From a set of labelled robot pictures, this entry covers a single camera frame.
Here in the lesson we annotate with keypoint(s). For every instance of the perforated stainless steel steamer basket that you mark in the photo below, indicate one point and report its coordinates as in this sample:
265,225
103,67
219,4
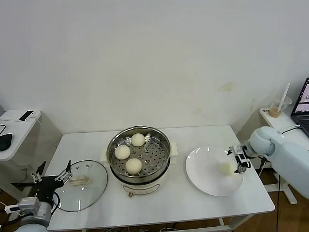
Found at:
154,154

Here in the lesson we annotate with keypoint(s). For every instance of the white drinking straw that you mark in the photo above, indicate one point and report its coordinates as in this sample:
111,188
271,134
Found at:
286,92

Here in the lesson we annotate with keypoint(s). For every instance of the white steamed baozi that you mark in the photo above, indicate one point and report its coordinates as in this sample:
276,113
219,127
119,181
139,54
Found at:
133,166
122,152
138,139
226,168

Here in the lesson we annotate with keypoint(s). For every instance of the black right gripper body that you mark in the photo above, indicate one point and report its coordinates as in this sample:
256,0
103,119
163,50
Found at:
243,157

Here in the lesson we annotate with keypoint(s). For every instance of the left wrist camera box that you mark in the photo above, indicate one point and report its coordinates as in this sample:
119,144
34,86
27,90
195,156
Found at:
26,204

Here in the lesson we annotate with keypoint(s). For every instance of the pale right robot arm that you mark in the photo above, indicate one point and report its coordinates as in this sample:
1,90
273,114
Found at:
285,149

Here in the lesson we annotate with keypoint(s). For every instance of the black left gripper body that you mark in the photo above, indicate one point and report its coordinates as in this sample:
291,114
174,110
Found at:
48,184

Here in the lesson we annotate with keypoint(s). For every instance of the black smartphone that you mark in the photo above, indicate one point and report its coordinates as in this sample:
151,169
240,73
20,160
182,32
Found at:
26,115

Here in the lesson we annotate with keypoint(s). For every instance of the black open laptop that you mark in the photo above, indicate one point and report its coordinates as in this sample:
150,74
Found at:
303,101

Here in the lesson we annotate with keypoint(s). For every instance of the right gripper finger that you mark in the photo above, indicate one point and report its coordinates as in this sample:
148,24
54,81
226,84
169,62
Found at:
240,169
234,149

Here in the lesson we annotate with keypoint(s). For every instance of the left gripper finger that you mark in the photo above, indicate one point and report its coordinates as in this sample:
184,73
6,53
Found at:
64,175
36,176

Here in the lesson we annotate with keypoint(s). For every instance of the clear plastic drink cup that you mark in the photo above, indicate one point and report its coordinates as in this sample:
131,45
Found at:
275,111

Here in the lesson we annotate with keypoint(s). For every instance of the round white plate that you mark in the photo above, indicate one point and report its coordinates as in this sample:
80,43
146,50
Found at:
207,169

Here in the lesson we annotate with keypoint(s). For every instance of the white side table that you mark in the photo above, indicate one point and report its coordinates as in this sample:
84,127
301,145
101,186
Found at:
21,135
285,119

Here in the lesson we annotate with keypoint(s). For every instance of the cream electric cooker pot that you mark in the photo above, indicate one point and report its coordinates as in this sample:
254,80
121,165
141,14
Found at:
140,188

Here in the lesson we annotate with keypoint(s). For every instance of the black computer mouse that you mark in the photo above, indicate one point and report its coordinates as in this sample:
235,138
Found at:
5,142

